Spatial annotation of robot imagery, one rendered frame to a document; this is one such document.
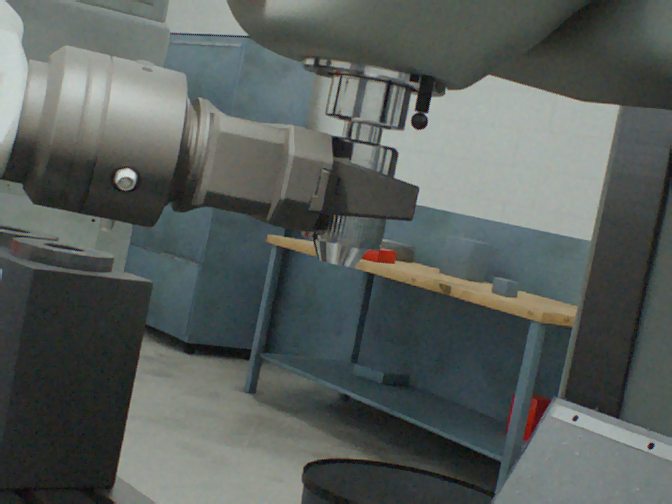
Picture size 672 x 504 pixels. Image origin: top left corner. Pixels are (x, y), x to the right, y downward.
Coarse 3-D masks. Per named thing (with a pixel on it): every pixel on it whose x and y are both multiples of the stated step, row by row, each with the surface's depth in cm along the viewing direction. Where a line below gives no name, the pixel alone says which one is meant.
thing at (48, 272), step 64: (0, 256) 109; (64, 256) 108; (0, 320) 107; (64, 320) 107; (128, 320) 111; (0, 384) 106; (64, 384) 108; (128, 384) 112; (0, 448) 105; (64, 448) 109
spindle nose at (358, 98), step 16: (336, 80) 74; (352, 80) 73; (368, 80) 72; (336, 96) 73; (352, 96) 73; (368, 96) 72; (384, 96) 73; (400, 96) 73; (336, 112) 73; (352, 112) 73; (368, 112) 72; (384, 112) 73; (400, 112) 73; (400, 128) 74
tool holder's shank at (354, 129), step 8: (344, 120) 74; (352, 120) 73; (344, 128) 75; (352, 128) 74; (360, 128) 74; (368, 128) 74; (376, 128) 74; (384, 128) 74; (344, 136) 74; (352, 136) 74; (360, 136) 74; (368, 136) 74; (376, 136) 74
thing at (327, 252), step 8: (320, 248) 74; (328, 248) 74; (336, 248) 74; (344, 248) 74; (352, 248) 74; (360, 248) 74; (320, 256) 75; (328, 256) 74; (336, 256) 74; (344, 256) 74; (352, 256) 74; (360, 256) 75; (336, 264) 74; (344, 264) 74; (352, 264) 75
